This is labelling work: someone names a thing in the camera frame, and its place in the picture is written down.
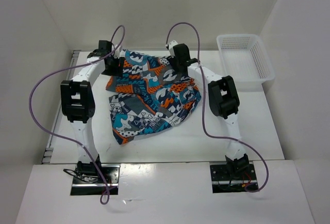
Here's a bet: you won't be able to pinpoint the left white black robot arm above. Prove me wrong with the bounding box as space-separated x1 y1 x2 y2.
60 40 123 183

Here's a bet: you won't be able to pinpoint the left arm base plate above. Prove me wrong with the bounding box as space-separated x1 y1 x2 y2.
66 165 120 196

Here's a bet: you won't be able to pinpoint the white plastic mesh basket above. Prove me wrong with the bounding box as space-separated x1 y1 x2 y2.
216 34 275 84

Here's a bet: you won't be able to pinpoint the purple cable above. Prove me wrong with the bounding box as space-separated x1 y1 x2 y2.
28 24 126 205
165 22 271 193

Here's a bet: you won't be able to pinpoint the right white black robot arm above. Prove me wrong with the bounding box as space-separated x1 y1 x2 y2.
166 40 250 180

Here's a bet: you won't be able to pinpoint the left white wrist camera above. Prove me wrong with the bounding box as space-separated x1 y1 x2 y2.
113 44 124 58

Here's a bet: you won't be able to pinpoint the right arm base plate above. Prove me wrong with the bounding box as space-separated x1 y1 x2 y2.
210 163 259 194

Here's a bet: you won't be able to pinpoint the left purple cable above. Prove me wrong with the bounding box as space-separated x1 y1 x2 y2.
28 24 126 205

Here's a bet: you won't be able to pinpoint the colourful patterned shorts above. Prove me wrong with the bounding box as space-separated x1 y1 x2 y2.
106 50 202 145

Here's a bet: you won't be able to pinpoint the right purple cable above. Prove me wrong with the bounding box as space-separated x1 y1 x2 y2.
165 22 271 193

